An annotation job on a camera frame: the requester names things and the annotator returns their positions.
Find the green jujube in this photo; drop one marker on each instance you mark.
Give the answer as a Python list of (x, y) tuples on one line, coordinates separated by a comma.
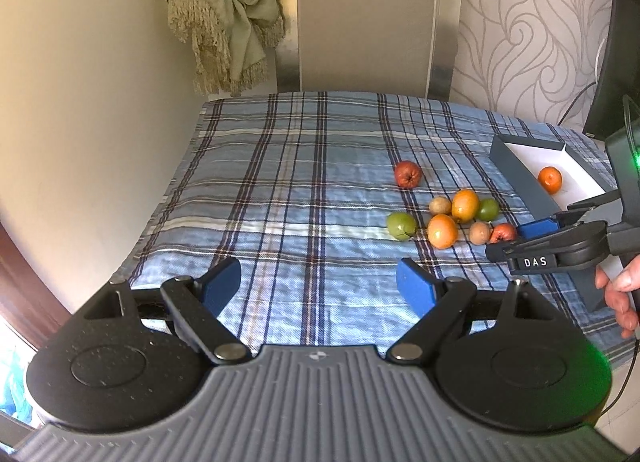
[(488, 209), (401, 225)]

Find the black monitor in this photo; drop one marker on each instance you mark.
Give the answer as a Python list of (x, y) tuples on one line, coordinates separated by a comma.
[(620, 66)]

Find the grey box with white inside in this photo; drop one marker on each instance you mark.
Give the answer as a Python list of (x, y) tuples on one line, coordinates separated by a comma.
[(575, 181)]

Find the person's right hand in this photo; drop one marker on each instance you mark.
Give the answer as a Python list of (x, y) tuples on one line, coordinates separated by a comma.
[(617, 292)]

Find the yellow-orange orange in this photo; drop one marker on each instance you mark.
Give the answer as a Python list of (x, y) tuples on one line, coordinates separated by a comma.
[(465, 206), (442, 232)]

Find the silver metal frame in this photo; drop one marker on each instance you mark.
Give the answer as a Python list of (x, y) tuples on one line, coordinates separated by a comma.
[(287, 16)]

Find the deep orange tangerine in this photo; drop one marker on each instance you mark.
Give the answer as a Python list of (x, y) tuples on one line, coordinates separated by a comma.
[(550, 179)]

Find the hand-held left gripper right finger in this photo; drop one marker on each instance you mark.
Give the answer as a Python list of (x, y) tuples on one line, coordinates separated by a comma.
[(415, 287)]

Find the blue plaid cloth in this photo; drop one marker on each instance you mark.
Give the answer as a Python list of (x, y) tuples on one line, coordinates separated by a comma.
[(300, 166)]

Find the beige fringed cloth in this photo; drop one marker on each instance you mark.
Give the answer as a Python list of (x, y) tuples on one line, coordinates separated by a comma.
[(225, 6)]

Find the dark wooden door frame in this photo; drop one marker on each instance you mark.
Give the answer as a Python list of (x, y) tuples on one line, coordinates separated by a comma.
[(30, 307)]

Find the brown kiwi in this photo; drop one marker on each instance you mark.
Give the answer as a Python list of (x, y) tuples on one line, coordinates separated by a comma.
[(480, 233), (440, 206)]

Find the dark red apple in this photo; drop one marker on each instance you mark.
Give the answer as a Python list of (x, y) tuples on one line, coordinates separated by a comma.
[(407, 174)]

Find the small red apple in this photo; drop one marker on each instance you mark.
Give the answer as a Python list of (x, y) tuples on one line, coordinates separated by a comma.
[(502, 232)]

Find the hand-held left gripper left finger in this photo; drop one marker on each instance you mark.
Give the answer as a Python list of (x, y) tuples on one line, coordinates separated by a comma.
[(222, 287)]

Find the pale blue cloth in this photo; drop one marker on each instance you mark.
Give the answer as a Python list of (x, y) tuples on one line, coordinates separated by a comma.
[(15, 392)]

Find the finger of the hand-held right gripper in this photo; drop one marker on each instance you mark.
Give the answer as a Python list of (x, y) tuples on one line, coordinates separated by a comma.
[(520, 246), (537, 229)]

